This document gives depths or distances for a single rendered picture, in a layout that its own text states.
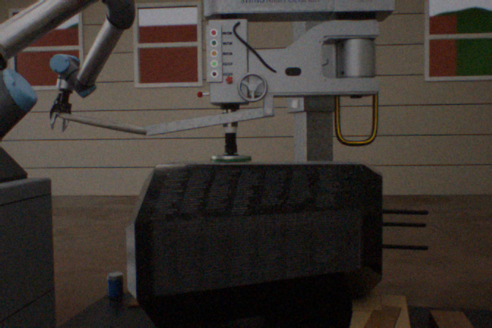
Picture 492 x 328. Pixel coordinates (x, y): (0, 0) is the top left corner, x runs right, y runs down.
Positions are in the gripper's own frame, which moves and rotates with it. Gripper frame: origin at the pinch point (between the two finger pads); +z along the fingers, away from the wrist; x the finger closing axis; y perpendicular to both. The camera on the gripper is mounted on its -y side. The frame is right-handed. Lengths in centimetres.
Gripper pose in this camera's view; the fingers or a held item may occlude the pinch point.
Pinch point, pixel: (58, 128)
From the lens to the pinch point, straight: 276.2
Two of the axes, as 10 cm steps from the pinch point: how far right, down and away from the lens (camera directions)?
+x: 8.6, 1.5, 4.9
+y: 4.7, 1.5, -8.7
